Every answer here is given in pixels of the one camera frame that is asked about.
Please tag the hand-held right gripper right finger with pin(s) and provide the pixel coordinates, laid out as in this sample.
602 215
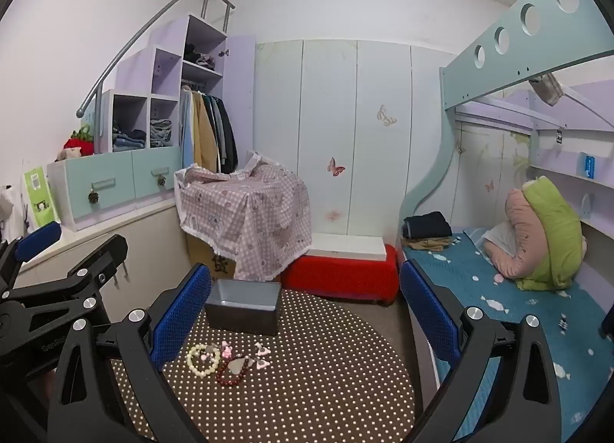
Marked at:
429 316

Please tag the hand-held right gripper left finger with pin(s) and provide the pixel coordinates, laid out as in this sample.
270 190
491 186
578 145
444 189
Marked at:
181 320

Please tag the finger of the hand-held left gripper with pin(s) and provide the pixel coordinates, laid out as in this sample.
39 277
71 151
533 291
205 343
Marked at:
39 237
98 258

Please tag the dark grey metal box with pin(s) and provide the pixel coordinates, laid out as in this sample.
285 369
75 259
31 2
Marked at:
243 308

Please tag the pale green jade pendant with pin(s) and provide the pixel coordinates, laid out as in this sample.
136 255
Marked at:
235 366

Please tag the pink crystal charm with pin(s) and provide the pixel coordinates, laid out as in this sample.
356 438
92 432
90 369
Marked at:
263 350

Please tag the green paper bag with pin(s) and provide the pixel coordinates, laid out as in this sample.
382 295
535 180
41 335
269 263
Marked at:
41 196

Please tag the pink cat figure charm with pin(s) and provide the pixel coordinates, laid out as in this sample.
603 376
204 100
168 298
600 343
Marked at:
226 352

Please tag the low beige cabinet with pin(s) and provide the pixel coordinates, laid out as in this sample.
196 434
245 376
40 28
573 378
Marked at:
148 232

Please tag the pine cone ornament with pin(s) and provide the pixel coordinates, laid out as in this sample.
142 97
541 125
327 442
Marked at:
93 197
161 180

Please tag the cardboard box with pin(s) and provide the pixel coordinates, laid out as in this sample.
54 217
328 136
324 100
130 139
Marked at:
206 253

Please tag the tan garment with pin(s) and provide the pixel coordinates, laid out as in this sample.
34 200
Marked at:
431 244

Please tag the teal drawer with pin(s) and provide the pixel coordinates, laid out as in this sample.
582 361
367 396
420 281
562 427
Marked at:
156 160
96 174

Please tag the folded black clothes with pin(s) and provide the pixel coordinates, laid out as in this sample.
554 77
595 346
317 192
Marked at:
427 226

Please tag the red ottoman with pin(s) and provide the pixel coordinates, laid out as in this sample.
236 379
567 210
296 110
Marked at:
340 275

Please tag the blue printed bed sheet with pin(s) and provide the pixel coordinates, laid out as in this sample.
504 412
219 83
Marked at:
527 323

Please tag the red and green plush toy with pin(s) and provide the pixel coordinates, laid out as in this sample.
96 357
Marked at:
79 144

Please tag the white pillow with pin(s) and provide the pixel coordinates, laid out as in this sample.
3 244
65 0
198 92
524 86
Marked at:
496 237

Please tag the white board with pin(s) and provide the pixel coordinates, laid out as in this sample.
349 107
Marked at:
348 247

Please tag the folded jeans stack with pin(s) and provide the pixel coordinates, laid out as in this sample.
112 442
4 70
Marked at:
160 132
128 138

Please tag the pink checked cloth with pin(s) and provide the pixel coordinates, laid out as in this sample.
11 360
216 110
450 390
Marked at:
249 212

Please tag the brown polka dot tablecloth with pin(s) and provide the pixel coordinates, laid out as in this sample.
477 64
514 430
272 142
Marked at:
297 376

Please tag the pink flower sticker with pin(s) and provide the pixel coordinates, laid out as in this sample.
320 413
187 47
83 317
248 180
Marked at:
333 216

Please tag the hanging light blue garment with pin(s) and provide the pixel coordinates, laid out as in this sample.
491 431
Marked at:
186 131

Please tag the hanging beige coat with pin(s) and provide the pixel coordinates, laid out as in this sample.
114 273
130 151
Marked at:
206 131

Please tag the pink butterfly sticker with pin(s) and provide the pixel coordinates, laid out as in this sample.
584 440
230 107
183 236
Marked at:
336 167

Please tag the beige butterfly sticker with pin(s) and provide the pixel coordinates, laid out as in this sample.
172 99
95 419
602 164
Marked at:
385 115

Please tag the purple stair cabinet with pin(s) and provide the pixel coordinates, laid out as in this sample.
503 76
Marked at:
168 52

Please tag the small blue box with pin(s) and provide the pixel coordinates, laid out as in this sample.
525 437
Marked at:
587 166

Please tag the dark clothes pile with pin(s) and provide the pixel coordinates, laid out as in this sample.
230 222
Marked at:
199 56

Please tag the pale mint wardrobe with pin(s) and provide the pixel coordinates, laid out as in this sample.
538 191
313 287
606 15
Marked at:
326 102

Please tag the grey metal handrail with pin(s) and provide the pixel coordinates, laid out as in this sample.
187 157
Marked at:
144 23

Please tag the grey lamp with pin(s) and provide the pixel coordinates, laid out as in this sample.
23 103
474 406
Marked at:
546 88

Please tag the purple wall shelf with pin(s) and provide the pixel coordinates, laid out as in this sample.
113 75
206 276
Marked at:
566 155

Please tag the teal bunk bed frame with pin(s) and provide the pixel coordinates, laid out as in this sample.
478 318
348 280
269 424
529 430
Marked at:
499 68

